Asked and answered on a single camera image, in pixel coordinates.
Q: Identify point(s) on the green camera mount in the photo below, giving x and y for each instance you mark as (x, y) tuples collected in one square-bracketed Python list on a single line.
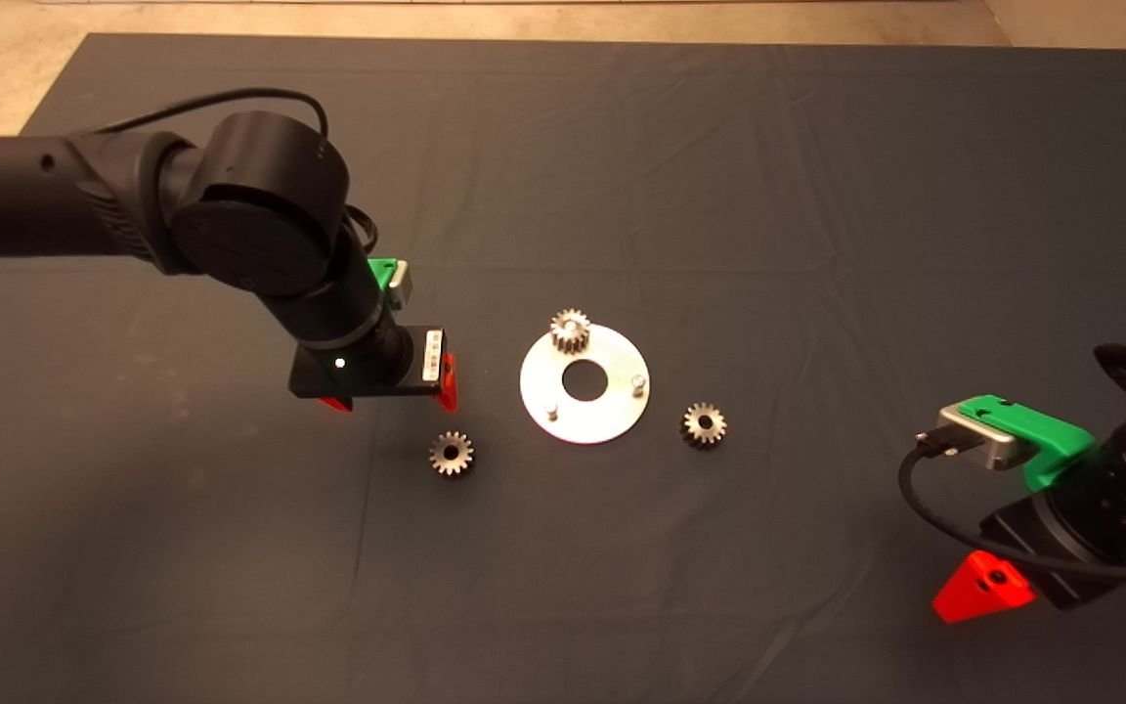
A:
[(1052, 440), (380, 272)]

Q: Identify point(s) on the green right camera mount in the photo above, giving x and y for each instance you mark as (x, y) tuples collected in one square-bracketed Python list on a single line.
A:
[(1052, 440)]

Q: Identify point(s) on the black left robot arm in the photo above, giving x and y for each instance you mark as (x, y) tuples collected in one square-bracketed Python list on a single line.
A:
[(260, 205)]

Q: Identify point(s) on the silver left camera box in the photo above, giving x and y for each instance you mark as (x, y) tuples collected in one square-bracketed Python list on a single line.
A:
[(401, 284)]

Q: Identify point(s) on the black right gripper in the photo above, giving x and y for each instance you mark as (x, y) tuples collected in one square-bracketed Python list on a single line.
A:
[(1101, 508)]

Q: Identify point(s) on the silver camera box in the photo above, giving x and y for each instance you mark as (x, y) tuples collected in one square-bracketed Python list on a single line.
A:
[(401, 284), (978, 437)]

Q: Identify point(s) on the silver right camera box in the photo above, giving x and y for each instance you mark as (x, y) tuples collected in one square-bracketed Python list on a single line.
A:
[(978, 437)]

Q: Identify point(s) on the round metal carrier plate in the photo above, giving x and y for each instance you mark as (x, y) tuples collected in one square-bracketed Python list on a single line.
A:
[(612, 411)]

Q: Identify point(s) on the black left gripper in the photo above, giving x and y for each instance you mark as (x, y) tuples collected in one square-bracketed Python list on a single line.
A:
[(431, 376)]

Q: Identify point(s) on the small steel planetary gear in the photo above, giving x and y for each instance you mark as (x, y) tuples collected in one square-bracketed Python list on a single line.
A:
[(705, 424), (570, 332), (451, 455)]

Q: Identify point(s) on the green left camera mount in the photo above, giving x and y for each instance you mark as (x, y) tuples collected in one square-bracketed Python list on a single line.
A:
[(380, 272)]

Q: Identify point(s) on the dark table cloth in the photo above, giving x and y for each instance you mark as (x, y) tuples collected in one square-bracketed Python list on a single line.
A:
[(817, 196)]

